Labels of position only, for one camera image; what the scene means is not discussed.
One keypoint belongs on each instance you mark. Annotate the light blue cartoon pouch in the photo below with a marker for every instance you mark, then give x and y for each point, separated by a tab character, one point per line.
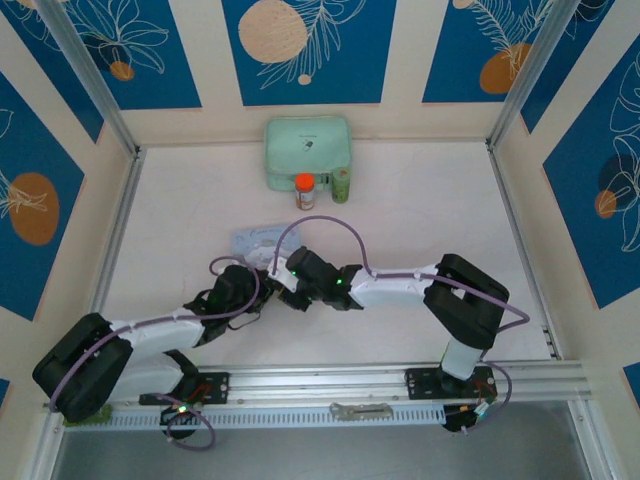
252	242

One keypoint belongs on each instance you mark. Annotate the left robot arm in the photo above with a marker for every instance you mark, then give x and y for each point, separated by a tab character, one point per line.
150	342

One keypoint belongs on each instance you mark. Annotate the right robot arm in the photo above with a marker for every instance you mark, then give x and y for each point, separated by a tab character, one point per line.
395	292

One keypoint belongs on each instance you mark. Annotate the orange cap pill bottle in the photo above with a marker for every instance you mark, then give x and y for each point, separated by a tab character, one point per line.
305	192

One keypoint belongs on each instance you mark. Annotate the green cylindrical can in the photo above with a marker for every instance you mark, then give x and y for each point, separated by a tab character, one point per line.
340	185

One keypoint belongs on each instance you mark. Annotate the mint green zip pouch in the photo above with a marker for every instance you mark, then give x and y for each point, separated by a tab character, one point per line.
307	145

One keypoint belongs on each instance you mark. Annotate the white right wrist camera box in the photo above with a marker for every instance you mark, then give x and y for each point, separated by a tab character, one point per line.
281	276

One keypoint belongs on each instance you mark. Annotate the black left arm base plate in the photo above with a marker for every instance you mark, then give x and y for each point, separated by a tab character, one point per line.
215	387

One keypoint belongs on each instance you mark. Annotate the aluminium front rail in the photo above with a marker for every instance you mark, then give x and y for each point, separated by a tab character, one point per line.
310	380

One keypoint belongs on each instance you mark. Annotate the aluminium side rail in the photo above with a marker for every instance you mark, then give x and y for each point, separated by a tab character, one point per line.
522	240
112	240

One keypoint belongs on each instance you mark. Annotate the silver metal bracket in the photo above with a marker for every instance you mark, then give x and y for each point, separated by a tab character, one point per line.
361	411

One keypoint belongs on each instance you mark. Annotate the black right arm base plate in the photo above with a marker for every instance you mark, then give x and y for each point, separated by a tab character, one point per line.
422	382

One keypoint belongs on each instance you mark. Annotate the aluminium frame post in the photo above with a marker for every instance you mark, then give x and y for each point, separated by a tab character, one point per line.
535	70
87	75

